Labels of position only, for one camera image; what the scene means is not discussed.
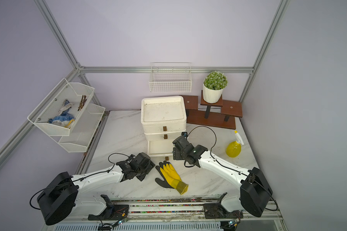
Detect green plant in white pot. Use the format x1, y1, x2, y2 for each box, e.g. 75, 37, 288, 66
203, 71, 228, 104

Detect blue white cloth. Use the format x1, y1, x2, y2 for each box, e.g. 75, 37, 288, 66
48, 99, 75, 129

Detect white mesh upper bin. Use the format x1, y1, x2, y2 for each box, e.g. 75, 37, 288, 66
28, 79, 94, 136

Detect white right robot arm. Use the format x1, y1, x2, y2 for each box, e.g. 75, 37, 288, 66
173, 135, 273, 218

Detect white mesh bin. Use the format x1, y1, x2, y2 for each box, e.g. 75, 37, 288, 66
58, 104, 105, 153
28, 79, 94, 136

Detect brown wooden step shelf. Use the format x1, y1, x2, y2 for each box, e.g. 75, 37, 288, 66
183, 93, 243, 130

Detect white mesh lower bin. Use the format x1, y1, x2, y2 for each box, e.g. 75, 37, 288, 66
58, 104, 105, 153

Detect brown wooden clothespins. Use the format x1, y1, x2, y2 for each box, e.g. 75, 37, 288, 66
78, 95, 87, 111

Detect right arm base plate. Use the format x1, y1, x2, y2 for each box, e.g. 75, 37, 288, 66
203, 192, 243, 219

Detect white wire wall basket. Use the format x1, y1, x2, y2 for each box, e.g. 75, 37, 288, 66
149, 62, 192, 93

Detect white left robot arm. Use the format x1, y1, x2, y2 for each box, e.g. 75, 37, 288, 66
37, 153, 155, 226

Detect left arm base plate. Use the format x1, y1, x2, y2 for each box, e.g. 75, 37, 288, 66
88, 194, 129, 221

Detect yellow spray bottle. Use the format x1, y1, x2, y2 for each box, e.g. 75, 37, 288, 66
226, 131, 244, 158

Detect white plastic drawer cabinet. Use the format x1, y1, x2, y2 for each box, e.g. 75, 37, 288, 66
141, 96, 187, 157

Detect yellow black work glove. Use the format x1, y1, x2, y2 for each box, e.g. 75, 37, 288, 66
155, 161, 189, 195

